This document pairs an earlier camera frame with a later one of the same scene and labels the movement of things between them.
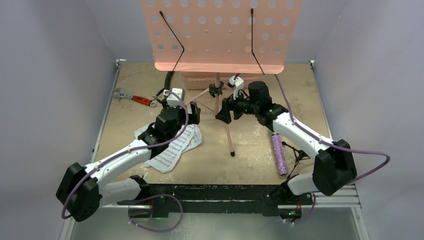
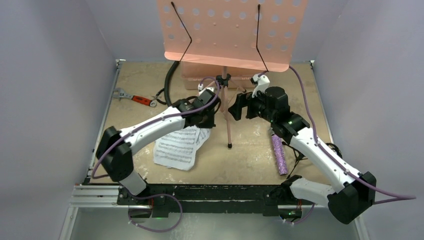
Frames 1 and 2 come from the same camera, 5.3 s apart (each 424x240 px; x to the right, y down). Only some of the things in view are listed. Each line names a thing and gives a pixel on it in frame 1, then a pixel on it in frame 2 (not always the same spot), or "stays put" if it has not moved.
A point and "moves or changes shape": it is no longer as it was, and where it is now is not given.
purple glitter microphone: [281, 163] stays put
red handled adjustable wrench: [122, 95] stays put
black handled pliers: [155, 97] stays put
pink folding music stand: [221, 37] moves or changes shape
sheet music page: [166, 162] moves or changes shape
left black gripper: [194, 116] to [209, 124]
